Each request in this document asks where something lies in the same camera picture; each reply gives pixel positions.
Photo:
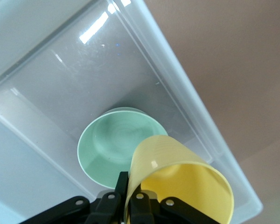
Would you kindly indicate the green bowl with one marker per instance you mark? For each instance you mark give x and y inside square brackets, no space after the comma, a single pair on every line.
[107,144]

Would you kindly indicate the yellow cup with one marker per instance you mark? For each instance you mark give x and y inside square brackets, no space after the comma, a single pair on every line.
[177,151]

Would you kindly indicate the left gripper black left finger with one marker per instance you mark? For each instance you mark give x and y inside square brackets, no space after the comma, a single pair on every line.
[107,210]

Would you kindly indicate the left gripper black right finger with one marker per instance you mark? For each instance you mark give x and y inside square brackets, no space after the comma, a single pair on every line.
[168,212]

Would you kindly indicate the clear plastic bin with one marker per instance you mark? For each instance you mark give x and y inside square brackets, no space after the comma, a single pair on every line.
[60,81]

